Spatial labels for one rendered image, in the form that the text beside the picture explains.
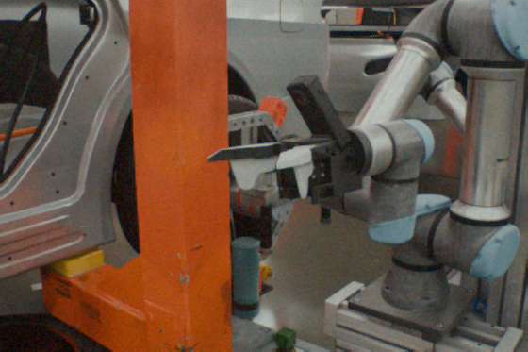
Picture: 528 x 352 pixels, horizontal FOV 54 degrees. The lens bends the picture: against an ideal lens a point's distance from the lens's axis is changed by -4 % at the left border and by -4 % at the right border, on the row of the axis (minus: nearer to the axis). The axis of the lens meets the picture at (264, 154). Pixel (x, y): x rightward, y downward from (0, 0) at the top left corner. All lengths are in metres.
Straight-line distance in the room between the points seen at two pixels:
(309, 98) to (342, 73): 3.52
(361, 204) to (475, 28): 0.37
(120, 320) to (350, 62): 3.10
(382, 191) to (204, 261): 0.58
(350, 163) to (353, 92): 3.46
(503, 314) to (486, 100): 0.55
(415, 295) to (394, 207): 0.38
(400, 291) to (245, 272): 0.68
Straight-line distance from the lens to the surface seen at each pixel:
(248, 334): 2.24
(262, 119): 1.86
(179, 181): 1.19
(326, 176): 0.73
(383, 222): 0.86
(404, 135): 0.83
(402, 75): 1.03
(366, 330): 1.29
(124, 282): 1.50
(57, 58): 3.62
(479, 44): 1.01
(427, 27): 1.07
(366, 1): 5.38
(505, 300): 1.34
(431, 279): 1.20
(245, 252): 1.72
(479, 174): 1.05
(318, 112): 0.73
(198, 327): 1.35
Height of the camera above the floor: 1.38
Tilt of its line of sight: 12 degrees down
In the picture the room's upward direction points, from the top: straight up
